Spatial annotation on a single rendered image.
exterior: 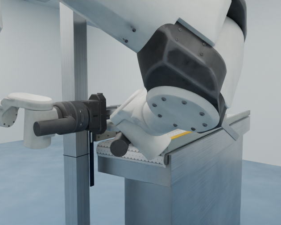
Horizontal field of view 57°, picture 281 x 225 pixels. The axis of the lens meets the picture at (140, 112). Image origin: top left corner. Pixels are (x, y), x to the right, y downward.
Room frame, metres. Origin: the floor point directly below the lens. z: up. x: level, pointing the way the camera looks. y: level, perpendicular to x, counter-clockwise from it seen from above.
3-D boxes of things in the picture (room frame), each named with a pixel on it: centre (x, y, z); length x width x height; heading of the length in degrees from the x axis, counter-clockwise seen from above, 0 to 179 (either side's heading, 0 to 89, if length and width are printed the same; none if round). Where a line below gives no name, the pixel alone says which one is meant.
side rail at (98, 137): (1.43, -0.20, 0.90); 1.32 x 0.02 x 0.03; 148
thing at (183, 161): (1.37, -0.32, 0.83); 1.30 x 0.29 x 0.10; 148
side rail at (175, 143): (1.29, -0.42, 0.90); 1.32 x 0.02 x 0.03; 148
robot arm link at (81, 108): (0.75, 0.16, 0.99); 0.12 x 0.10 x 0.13; 139
